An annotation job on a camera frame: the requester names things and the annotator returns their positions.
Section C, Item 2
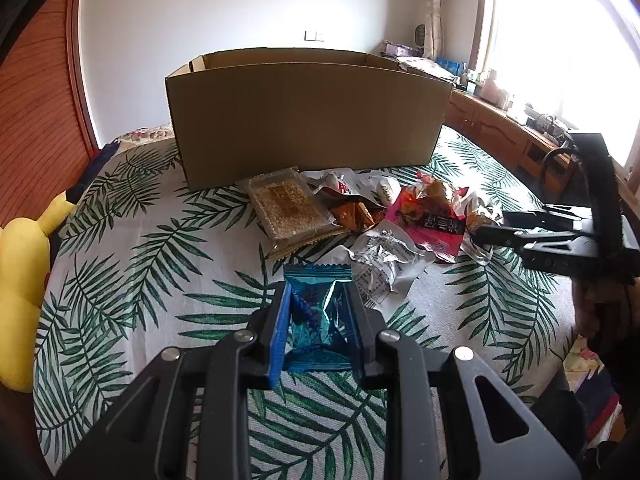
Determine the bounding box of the leaf print bed sheet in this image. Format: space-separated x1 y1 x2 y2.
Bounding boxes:
34 140 574 479

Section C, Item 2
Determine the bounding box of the wall switch plate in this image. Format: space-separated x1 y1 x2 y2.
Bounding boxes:
304 30 323 42

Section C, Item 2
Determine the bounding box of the blue foil snack packet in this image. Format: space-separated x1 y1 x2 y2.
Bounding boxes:
283 264 356 373

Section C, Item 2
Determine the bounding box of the white red snack packet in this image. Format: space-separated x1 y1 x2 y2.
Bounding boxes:
300 168 401 207

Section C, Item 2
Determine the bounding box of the clear sesame snack pack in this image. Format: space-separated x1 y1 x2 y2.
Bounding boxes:
235 167 349 261

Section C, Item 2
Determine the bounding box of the pink red snack bag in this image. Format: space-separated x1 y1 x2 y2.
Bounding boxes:
385 174 469 262

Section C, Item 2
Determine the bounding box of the silver white snack wrapper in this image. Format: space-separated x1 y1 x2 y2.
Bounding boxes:
348 220 435 310

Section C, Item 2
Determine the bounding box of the white patterned curtain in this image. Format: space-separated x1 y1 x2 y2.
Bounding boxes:
423 0 445 61

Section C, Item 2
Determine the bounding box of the brown cardboard box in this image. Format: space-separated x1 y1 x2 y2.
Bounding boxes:
165 48 452 191

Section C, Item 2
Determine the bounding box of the wooden side cabinet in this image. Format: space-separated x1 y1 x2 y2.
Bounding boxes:
445 90 588 206

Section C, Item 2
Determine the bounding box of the clear bun snack pack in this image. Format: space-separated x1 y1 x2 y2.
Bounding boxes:
461 192 502 266

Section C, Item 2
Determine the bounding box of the orange brown snack packet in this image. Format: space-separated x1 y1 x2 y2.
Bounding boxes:
326 198 386 233

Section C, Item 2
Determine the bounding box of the yellow plush toy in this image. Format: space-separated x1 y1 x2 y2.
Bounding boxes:
0 192 75 393

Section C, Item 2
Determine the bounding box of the floral quilt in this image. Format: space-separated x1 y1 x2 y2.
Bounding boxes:
116 125 175 151

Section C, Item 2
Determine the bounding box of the wooden wardrobe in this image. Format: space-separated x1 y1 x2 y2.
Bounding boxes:
1 0 99 224

